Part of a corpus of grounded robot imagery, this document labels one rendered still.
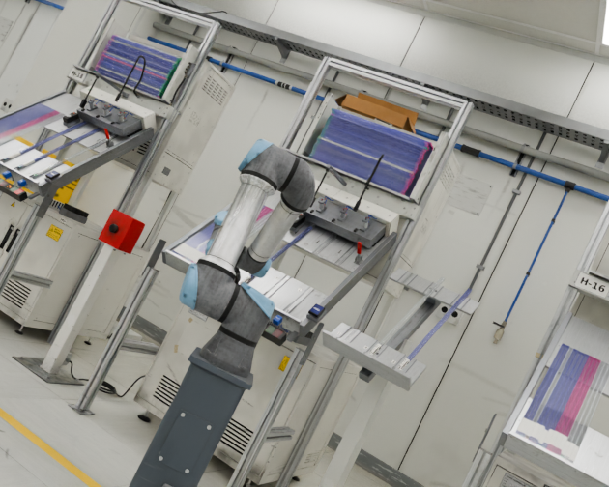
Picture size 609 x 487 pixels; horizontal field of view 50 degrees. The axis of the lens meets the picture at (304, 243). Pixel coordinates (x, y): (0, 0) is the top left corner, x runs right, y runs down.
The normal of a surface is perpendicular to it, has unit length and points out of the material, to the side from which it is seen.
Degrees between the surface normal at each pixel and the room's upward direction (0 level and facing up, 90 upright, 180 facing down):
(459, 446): 90
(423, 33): 90
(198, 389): 90
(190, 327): 90
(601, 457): 44
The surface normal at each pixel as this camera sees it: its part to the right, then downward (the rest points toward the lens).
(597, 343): 0.07, -0.80
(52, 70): -0.35, -0.24
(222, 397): 0.06, -0.04
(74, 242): 0.82, 0.38
